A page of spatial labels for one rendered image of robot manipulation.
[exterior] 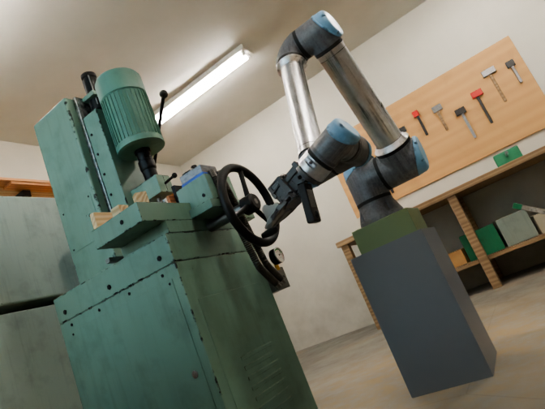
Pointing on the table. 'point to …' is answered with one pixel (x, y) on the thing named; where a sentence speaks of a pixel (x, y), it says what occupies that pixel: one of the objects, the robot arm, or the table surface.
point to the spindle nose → (148, 167)
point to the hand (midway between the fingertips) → (269, 227)
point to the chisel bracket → (155, 188)
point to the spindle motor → (128, 113)
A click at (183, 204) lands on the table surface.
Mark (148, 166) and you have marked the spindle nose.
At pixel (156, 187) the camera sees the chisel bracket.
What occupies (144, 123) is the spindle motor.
